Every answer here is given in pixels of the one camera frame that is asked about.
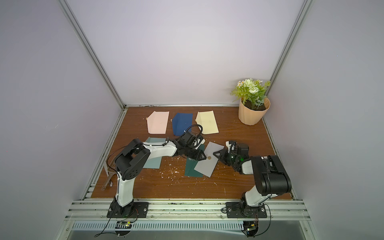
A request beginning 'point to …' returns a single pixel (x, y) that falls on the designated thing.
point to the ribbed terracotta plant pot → (250, 113)
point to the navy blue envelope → (181, 122)
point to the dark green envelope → (191, 164)
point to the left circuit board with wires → (123, 228)
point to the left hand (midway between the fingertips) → (205, 158)
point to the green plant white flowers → (251, 92)
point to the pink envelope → (157, 122)
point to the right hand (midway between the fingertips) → (215, 149)
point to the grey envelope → (206, 166)
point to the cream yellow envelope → (206, 119)
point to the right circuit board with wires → (250, 227)
